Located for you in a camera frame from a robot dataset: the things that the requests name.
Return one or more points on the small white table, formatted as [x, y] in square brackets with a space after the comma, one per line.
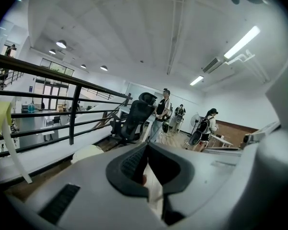
[220, 140]

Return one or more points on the black standing fan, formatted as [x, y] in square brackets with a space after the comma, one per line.
[195, 126]

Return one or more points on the black mesh office chair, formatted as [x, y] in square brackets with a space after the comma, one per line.
[134, 121]

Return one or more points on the short fluorescent ceiling light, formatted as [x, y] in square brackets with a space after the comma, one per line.
[196, 80]

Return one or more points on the white ceiling pipes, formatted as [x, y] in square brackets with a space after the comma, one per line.
[249, 61]

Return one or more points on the yellow-green table with white legs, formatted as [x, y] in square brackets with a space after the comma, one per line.
[0, 128]

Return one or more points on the black pendant lamp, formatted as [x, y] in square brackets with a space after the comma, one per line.
[61, 43]
[83, 66]
[52, 51]
[104, 67]

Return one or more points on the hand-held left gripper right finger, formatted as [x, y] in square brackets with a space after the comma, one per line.
[196, 176]

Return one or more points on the long fluorescent ceiling light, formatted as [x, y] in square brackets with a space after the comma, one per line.
[242, 42]

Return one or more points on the ceiling air conditioner vent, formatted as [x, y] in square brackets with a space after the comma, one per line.
[212, 65]

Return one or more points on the black backpack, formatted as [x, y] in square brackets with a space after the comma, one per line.
[203, 124]

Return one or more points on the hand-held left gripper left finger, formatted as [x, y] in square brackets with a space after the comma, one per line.
[86, 200]

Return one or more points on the black metal railing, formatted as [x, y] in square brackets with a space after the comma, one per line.
[50, 99]

